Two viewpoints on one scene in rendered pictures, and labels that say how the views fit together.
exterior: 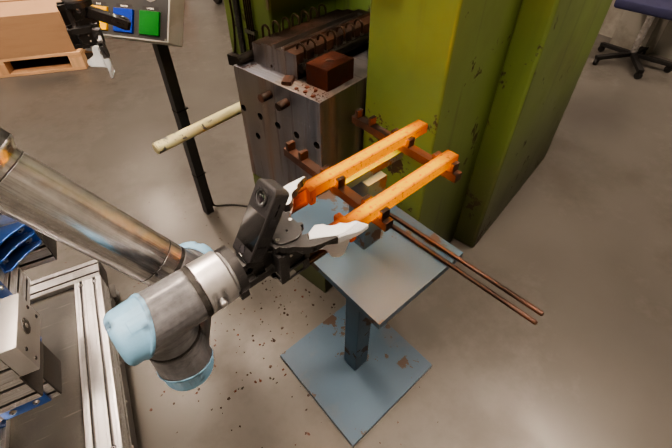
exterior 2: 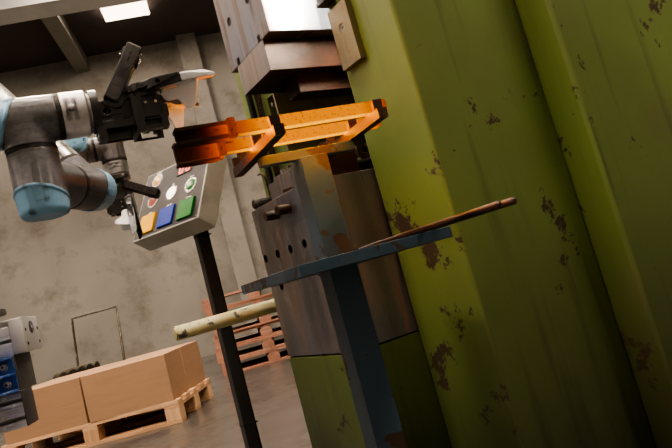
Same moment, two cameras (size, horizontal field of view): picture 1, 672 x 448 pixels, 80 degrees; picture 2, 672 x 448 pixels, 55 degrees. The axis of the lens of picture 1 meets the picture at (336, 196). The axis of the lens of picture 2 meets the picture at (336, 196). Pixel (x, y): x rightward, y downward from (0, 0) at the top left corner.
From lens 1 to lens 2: 1.08 m
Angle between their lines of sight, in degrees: 51
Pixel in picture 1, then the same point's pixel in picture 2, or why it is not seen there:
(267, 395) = not seen: outside the picture
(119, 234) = not seen: hidden behind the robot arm
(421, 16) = (383, 68)
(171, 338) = (21, 116)
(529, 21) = (550, 72)
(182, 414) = not seen: outside the picture
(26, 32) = (127, 384)
